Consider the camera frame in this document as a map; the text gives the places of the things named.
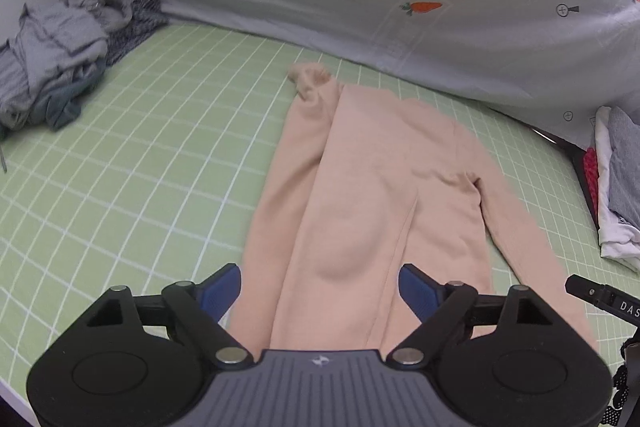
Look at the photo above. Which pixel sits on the red cloth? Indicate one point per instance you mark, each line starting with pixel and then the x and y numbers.
pixel 591 172

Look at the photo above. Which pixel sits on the blue plaid shirt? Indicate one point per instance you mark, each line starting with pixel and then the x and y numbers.
pixel 135 27

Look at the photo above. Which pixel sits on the green grid mat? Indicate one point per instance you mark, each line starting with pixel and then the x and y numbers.
pixel 150 132

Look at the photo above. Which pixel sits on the grey hoodie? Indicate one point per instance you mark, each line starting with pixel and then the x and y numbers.
pixel 55 37

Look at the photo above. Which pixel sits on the white folded garment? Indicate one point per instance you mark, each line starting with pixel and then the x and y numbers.
pixel 612 227

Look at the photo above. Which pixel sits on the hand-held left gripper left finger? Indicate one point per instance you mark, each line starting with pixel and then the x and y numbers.
pixel 220 292

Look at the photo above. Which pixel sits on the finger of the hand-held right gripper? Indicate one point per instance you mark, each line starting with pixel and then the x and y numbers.
pixel 585 288

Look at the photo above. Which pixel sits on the grey folded garment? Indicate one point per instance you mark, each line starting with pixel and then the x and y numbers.
pixel 625 167

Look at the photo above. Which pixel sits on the beige sweater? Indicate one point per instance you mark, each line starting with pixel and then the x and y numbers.
pixel 375 167

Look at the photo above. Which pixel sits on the blue denim jeans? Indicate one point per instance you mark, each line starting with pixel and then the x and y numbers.
pixel 62 104

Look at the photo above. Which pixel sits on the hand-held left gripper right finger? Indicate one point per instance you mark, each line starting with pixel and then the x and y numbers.
pixel 420 292

